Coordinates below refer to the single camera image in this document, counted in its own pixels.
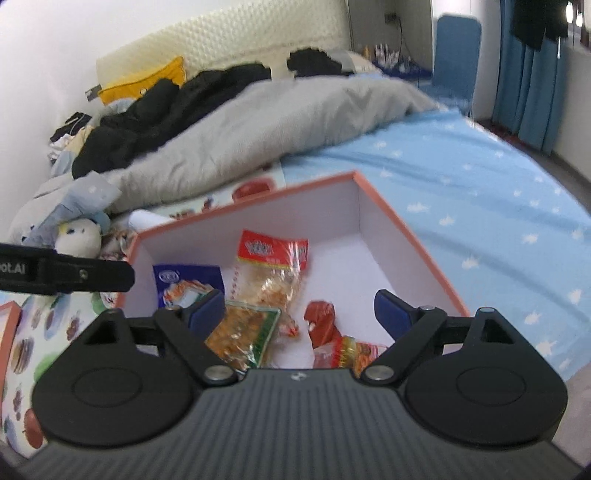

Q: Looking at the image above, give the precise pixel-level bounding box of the clutter of small bottles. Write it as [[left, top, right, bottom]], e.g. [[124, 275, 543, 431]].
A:
[[362, 42, 433, 77]]

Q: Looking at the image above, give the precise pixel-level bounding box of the fruit print mat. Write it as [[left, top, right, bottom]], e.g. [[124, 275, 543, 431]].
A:
[[0, 161, 285, 457]]

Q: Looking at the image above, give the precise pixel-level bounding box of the dark red snack wrapper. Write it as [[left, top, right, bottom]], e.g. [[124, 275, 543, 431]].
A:
[[304, 300, 343, 348]]

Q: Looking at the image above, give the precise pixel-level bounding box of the black white clothes pile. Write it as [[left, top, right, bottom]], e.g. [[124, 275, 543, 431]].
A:
[[48, 112, 96, 153]]

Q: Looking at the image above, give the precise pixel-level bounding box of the red-top clear snack packet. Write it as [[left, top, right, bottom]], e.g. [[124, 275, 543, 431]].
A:
[[229, 229, 309, 337]]

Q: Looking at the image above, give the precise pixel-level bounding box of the blue chair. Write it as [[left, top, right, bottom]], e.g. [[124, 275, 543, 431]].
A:
[[431, 14, 484, 117]]

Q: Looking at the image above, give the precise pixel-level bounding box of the black garment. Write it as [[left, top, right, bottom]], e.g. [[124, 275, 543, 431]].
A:
[[286, 46, 354, 77]]

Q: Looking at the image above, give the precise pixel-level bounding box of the blue curtain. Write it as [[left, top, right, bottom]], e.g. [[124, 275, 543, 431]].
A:
[[491, 0, 574, 156]]

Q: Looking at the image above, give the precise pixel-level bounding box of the red yellow green snack packet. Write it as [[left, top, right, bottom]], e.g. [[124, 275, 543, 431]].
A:
[[314, 336, 389, 371]]

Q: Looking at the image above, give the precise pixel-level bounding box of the green-edged snack packet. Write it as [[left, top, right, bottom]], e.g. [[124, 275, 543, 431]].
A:
[[204, 300, 282, 373]]

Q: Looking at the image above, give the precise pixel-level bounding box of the black hanging jacket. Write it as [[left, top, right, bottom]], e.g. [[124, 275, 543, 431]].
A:
[[510, 0, 570, 51]]

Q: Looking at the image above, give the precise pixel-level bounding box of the yellow pillow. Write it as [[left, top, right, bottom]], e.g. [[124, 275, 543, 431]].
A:
[[98, 56, 186, 105]]

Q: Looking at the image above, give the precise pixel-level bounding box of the light blue star-print cloth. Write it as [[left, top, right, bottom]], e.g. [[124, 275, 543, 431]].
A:
[[21, 172, 122, 245]]

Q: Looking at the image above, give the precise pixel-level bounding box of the orange box lid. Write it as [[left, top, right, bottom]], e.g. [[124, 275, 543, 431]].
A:
[[0, 301, 23, 376]]

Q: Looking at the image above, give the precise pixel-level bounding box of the white plush toy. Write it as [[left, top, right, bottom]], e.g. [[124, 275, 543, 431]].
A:
[[55, 217, 112, 259]]

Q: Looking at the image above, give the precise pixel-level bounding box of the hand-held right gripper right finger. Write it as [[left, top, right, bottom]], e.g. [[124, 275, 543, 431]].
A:
[[361, 289, 550, 387]]

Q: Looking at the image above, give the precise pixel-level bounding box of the black coat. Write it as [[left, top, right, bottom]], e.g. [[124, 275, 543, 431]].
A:
[[71, 64, 273, 179]]

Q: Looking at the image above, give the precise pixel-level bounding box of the blue star-print bed sheet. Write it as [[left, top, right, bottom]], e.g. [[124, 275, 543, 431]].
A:
[[281, 108, 591, 384]]

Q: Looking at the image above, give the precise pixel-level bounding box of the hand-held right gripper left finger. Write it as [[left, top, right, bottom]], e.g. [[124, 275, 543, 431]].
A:
[[69, 288, 237, 387]]

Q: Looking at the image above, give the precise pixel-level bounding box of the grey blanket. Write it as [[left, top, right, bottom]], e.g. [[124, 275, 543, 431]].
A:
[[9, 74, 444, 217]]

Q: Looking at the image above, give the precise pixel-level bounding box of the orange cardboard box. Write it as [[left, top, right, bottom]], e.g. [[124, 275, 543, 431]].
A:
[[115, 170, 471, 371]]

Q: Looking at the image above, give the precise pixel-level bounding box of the blue snack packet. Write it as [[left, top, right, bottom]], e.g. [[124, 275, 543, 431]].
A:
[[153, 263, 225, 309]]

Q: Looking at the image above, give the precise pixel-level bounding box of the white tube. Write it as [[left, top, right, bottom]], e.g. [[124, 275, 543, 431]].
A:
[[128, 209, 174, 233]]

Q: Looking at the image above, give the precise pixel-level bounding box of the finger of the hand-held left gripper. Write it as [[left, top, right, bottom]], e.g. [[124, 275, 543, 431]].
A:
[[0, 244, 60, 258], [39, 255, 136, 296]]

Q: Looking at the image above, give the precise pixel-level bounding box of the cream padded headboard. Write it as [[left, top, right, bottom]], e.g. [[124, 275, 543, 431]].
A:
[[96, 0, 350, 88]]

